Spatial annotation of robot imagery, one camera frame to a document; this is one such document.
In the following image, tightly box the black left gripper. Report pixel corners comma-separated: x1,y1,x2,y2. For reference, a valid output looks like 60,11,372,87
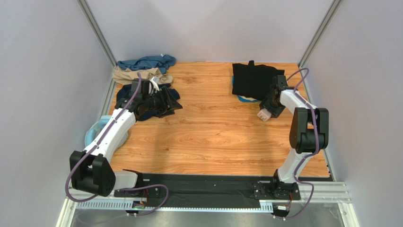
143,86,183,118

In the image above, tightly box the navy blue t shirt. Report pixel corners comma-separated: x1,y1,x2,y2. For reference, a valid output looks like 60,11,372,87
114,83,183,121

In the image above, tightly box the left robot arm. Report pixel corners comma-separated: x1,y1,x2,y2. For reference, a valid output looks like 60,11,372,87
65,87,182,197

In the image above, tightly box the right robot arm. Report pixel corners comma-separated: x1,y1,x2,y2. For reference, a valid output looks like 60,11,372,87
257,84,329,183

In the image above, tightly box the white cube adapter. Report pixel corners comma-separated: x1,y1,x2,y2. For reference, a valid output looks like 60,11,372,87
257,108,272,122

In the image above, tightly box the folded black t shirt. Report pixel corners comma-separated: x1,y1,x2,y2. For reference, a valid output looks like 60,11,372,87
232,60,285,101

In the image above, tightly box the teal blue t shirt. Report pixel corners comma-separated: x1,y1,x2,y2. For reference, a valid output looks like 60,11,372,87
117,54,176,74

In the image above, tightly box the beige t shirt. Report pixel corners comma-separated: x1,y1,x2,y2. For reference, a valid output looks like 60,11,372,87
112,66,174,86

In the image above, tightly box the light blue round device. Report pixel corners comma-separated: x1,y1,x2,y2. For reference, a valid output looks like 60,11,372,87
84,115,128,151

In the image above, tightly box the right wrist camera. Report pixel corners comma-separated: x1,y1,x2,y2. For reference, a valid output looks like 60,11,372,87
272,75,288,88

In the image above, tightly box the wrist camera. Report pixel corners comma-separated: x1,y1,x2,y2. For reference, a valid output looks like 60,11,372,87
272,75,288,88
131,76,160,95

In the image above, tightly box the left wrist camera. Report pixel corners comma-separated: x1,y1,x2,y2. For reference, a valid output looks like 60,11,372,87
131,76,160,95

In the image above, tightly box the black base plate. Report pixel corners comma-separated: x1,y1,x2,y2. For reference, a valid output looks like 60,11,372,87
114,174,304,209

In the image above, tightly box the left aluminium corner post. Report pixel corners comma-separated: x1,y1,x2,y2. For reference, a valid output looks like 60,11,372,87
77,0,117,68

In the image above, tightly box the aluminium corner post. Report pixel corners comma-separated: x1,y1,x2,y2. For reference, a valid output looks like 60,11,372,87
77,0,117,68
298,0,343,68

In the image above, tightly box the aluminium front rail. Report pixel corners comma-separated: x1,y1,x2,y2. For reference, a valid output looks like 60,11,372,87
57,180,359,227

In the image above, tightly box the right aluminium corner post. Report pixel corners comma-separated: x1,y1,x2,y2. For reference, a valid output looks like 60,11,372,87
298,0,343,68

